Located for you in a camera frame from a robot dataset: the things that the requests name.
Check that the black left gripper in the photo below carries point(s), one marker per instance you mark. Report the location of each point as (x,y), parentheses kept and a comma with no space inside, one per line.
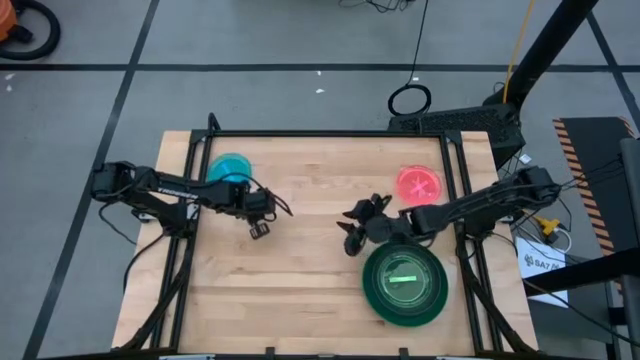
(257,205)

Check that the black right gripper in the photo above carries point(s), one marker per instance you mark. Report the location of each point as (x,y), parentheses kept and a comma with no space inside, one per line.
(387,227)

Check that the dark bowl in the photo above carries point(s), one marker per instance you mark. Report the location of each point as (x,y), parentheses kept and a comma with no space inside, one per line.
(370,281)

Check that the translucent red plastic plate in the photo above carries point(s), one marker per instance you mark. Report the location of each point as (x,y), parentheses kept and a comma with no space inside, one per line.
(420,180)

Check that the translucent cyan plastic plate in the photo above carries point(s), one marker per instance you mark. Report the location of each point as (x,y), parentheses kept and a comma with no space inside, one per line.
(227,164)

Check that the translucent lime plastic plate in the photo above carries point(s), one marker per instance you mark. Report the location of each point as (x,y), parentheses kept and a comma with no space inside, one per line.
(400,292)

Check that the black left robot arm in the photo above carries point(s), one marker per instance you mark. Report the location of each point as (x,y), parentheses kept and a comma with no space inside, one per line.
(170,189)

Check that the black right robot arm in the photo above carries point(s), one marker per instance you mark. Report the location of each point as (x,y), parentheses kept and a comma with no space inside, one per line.
(475,202)

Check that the large green plastic plate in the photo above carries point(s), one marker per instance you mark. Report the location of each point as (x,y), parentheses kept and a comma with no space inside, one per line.
(365,283)

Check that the black perforated computer case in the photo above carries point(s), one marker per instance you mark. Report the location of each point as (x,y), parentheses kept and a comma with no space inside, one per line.
(450,122)

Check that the white bar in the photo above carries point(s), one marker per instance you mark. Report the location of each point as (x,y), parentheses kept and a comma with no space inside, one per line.
(187,357)

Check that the white printed paper sheet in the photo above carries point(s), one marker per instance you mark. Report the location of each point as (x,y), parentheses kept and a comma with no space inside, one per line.
(530,255)

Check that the small white tag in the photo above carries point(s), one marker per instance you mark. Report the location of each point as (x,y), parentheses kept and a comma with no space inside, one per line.
(525,158)

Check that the black metal bar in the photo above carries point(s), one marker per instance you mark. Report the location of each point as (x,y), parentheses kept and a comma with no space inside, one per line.
(590,270)

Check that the black hazard striped mat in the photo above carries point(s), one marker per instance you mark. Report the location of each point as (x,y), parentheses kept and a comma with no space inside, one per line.
(595,150)

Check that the orange vacuum cleaner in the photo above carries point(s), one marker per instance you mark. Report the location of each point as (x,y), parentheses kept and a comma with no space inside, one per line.
(5,22)

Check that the black aluminium table frame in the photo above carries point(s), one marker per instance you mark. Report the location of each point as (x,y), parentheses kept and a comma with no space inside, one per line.
(320,133)

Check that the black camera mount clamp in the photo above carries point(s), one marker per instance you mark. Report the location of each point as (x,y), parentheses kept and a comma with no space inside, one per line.
(270,353)
(404,353)

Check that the black camera post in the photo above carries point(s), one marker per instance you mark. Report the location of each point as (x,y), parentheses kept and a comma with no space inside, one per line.
(550,45)

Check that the grey metal post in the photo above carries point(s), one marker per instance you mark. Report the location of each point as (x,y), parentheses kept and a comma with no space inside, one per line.
(631,190)

